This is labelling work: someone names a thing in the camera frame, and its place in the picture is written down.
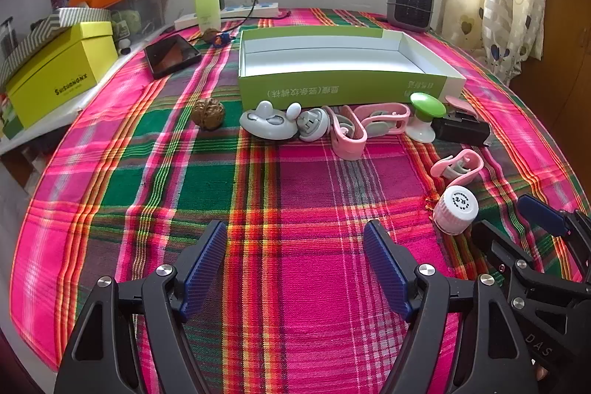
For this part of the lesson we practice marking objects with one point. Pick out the grey white striped gift box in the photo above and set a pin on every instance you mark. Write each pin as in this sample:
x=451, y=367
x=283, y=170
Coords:
x=41, y=33

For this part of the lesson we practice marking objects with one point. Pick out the black smartphone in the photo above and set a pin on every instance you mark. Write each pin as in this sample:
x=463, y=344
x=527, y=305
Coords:
x=171, y=54

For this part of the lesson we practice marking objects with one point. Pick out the yellow green shoe box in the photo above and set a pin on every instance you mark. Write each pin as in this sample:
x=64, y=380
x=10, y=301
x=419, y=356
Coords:
x=60, y=75

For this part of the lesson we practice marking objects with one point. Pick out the grey space heater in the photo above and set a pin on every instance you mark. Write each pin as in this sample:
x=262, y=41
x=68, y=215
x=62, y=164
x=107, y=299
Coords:
x=411, y=4

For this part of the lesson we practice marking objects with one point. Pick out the white face-shaped massager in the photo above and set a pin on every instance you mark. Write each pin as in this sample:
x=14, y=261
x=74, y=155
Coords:
x=265, y=124

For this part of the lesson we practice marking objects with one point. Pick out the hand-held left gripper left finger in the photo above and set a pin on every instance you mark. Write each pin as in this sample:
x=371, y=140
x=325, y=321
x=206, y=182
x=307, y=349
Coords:
x=207, y=264

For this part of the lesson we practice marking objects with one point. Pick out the small blue orange toy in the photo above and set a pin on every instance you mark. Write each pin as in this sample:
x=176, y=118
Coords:
x=224, y=37

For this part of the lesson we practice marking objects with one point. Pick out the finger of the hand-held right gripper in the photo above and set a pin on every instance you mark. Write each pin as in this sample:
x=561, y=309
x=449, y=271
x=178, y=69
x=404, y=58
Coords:
x=542, y=214
x=496, y=244

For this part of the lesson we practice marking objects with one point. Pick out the black rectangular device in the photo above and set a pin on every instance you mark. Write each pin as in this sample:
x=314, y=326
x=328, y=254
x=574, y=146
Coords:
x=461, y=130

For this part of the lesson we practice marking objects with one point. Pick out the white round knob massager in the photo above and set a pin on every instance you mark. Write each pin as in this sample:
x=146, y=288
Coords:
x=310, y=124

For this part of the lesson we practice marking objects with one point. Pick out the white power strip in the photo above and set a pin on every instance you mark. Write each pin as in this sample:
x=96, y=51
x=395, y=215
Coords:
x=263, y=10

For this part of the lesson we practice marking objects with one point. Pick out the green top white suction holder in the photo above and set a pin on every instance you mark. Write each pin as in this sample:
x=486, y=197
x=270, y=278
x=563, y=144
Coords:
x=427, y=104

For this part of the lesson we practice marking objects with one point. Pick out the pink plastic clip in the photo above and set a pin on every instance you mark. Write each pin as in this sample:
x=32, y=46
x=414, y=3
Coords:
x=466, y=170
x=383, y=120
x=461, y=103
x=351, y=144

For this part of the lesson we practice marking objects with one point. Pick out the small white pink bottle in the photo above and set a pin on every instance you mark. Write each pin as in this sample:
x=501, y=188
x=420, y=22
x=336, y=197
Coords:
x=455, y=214

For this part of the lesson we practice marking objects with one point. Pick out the small green white carton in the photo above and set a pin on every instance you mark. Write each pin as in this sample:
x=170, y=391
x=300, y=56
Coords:
x=10, y=117

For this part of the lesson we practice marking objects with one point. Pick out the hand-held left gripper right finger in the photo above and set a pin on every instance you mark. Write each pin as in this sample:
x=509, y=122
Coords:
x=388, y=269

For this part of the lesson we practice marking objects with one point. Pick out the green white cardboard box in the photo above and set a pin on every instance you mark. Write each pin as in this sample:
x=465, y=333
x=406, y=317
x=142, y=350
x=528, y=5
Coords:
x=323, y=84

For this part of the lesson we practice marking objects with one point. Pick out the pink green plaid tablecloth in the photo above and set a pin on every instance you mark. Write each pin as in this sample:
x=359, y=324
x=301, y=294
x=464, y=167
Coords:
x=286, y=191

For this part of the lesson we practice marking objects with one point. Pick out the brown walnut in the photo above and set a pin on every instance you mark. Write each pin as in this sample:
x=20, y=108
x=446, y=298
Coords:
x=211, y=36
x=208, y=113

